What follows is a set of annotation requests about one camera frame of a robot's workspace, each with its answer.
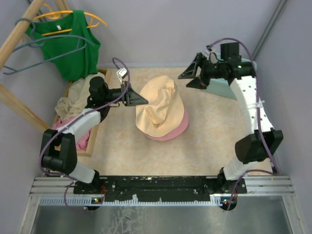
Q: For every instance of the aluminium rail frame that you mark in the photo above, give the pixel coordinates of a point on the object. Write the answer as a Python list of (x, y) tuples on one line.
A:
[(60, 191)]

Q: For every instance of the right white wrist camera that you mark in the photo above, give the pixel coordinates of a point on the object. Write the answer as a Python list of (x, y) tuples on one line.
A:
[(210, 53)]

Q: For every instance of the pink garment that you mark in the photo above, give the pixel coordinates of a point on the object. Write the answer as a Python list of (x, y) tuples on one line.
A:
[(82, 143)]

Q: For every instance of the grey clothes hanger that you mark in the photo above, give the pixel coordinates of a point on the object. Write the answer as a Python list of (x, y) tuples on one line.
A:
[(52, 47)]

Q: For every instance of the pink hat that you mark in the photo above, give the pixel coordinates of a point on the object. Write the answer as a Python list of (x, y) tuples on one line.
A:
[(175, 132)]

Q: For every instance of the light blue plastic bin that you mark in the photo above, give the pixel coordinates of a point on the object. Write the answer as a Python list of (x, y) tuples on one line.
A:
[(219, 87)]

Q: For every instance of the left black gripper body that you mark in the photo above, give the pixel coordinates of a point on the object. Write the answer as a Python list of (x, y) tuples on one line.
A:
[(124, 87)]

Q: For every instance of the beige bucket hat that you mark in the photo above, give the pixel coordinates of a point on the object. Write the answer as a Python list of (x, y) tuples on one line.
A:
[(164, 111)]

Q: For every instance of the beige garment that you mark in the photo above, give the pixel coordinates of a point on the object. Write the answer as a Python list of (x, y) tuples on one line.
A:
[(76, 100)]

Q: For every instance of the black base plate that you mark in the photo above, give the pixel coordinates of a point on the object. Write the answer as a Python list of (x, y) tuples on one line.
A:
[(156, 188)]

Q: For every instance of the yellow clothes hanger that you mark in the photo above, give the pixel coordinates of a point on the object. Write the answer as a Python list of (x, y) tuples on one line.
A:
[(55, 15)]

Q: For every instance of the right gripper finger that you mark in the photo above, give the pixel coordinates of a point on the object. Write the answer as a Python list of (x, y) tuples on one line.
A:
[(198, 83), (191, 70)]

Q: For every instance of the wooden clothes rack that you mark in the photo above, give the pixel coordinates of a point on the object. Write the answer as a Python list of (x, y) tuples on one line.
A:
[(39, 88)]

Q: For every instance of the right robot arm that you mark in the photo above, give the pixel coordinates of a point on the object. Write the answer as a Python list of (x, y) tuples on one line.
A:
[(261, 139)]

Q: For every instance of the green tank top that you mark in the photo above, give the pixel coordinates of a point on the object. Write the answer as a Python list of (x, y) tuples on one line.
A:
[(74, 53)]

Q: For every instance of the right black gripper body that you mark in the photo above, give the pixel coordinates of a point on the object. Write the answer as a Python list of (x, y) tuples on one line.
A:
[(208, 71)]

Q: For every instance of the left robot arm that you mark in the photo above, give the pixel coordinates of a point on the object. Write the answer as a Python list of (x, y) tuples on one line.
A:
[(58, 147)]

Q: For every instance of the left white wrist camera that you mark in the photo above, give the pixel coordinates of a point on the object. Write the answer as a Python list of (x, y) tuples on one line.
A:
[(121, 74)]

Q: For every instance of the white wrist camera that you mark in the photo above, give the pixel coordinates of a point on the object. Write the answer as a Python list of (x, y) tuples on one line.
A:
[(210, 53), (121, 74)]

